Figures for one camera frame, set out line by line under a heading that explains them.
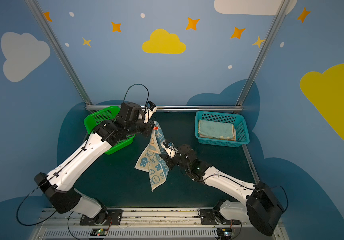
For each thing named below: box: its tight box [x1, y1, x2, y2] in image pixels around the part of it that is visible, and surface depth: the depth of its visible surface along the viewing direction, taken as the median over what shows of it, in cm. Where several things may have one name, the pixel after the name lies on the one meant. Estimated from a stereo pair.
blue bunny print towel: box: [134, 121, 170, 192], surface depth 92 cm
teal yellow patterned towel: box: [198, 119, 237, 141], surface depth 107 cm
